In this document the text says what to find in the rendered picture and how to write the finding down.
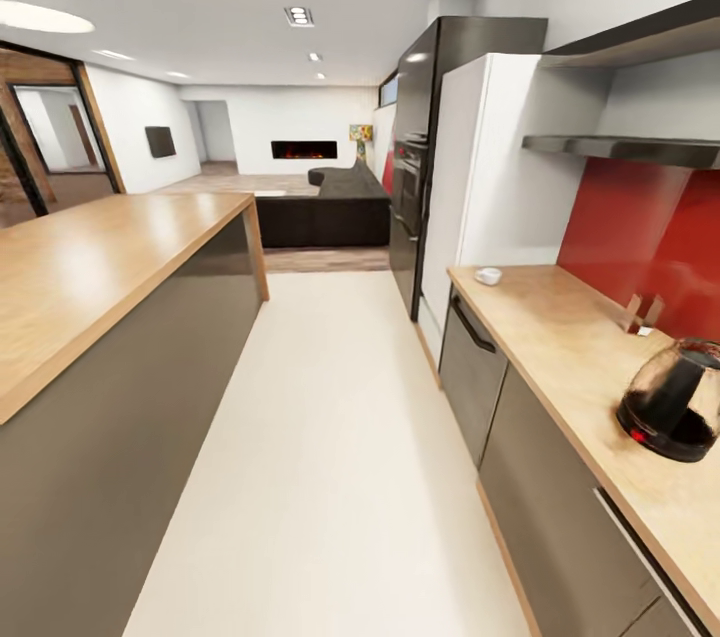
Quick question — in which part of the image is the electric kettle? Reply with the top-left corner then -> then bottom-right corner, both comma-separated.
617,338 -> 720,462

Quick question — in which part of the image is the coffee cup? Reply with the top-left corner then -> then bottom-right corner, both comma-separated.
479,267 -> 501,286

